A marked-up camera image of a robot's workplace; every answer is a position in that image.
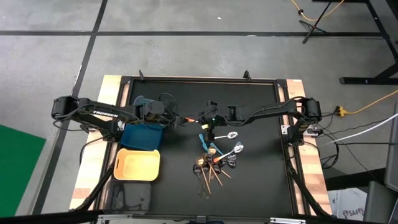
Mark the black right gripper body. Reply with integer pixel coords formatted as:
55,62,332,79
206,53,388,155
201,107,229,129

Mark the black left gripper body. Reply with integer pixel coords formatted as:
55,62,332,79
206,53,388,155
136,101,180,127

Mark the light blue translucent bin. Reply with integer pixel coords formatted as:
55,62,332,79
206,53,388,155
132,95,174,127

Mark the dark blue plastic bin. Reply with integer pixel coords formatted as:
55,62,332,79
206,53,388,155
120,123,164,152

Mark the yellow plastic bin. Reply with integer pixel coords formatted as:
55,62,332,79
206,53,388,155
113,148,161,182

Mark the black plastic bin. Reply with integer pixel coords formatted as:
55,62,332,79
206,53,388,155
104,180,152,215

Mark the black tripod stand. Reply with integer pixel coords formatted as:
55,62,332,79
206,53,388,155
298,0,333,45

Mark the black desk foot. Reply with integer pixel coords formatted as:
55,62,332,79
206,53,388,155
325,167,386,191

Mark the green floor mat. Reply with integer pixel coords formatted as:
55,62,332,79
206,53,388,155
0,124,47,218

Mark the black rig beam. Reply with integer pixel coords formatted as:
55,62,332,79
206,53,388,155
0,208,398,224

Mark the white cardboard box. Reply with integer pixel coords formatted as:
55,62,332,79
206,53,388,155
328,186,368,222

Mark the dark grey panel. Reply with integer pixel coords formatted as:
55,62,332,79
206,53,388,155
384,102,398,192

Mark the dark grey chair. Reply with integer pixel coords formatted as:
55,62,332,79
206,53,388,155
363,180,398,224

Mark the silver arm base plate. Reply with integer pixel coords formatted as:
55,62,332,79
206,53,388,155
280,124,318,137

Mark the silver rig bracket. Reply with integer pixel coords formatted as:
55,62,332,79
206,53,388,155
269,217,307,224

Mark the yellow extension cord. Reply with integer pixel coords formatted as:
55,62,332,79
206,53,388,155
345,89,398,115
289,0,346,22

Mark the black power cable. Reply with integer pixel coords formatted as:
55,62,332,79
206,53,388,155
337,141,398,146

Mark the black desk leg frame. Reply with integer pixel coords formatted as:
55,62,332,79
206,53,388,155
338,0,398,85

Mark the white cable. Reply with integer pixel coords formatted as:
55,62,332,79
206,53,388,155
323,112,398,146

